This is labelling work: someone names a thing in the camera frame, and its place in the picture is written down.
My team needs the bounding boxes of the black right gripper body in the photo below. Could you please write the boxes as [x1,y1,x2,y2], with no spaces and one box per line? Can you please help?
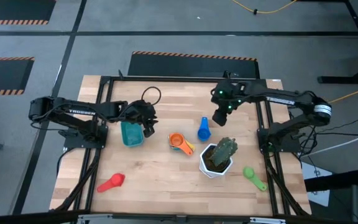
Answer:
[211,105,231,127]

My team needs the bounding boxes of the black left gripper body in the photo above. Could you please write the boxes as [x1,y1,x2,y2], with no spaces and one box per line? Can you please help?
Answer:
[126,100,158,125]

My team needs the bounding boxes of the blue measuring cup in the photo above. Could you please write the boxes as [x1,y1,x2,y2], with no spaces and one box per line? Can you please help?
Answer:
[197,116,212,142]

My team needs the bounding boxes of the orange measuring cup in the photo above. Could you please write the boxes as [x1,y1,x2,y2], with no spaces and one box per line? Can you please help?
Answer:
[168,133,195,156]

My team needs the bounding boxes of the yellow measuring cup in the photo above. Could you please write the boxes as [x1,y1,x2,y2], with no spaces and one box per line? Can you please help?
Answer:
[183,139,196,154]

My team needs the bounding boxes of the red measuring cup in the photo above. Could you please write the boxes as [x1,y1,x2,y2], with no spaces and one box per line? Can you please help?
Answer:
[96,173,126,194]

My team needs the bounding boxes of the green measuring cup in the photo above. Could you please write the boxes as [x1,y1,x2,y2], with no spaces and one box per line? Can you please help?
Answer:
[242,166,268,192]

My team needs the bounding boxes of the green cactus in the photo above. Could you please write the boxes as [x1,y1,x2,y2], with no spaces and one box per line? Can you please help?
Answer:
[209,137,239,167]

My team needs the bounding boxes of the brown potting soil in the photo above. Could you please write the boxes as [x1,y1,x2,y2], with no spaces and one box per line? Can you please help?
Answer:
[203,146,229,172]

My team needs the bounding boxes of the white hexagonal planter pot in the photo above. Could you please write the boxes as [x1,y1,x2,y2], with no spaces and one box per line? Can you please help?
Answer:
[199,142,234,179]

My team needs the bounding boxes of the black hazard-striped floor mat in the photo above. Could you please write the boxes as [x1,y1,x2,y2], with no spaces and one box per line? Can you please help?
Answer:
[0,57,35,96]
[0,0,57,26]
[127,51,260,78]

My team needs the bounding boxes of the white paper sheet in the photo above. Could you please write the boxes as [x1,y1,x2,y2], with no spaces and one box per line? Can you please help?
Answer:
[301,161,332,208]

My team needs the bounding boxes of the black metal floor stand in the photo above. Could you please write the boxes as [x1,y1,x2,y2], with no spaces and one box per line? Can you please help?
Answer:
[317,0,358,85]

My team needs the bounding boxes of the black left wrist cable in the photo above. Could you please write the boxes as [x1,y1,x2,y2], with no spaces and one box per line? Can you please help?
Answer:
[140,86,162,106]

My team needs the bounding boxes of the black aluminium table frame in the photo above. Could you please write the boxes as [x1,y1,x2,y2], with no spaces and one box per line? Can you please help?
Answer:
[50,70,312,218]

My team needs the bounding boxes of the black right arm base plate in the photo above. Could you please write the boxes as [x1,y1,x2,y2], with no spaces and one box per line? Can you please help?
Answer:
[257,127,301,153]

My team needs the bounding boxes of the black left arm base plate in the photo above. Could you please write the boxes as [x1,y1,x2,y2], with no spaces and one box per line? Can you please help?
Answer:
[58,124,109,149]

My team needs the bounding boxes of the black cable bundle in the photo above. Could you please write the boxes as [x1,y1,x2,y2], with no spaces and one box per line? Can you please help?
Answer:
[298,118,358,156]

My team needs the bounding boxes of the silver rail bracket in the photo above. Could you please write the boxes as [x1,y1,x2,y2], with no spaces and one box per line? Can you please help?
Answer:
[76,213,117,224]
[249,217,287,224]

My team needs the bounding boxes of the yellow floor cable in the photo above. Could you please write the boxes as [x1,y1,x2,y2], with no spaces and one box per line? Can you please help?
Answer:
[231,0,298,15]
[328,82,358,105]

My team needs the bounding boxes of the white floor cable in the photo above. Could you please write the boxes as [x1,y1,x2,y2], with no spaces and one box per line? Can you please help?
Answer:
[305,127,358,157]

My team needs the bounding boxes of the black front rail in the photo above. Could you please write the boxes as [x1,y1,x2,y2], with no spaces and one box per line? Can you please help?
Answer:
[0,210,358,224]

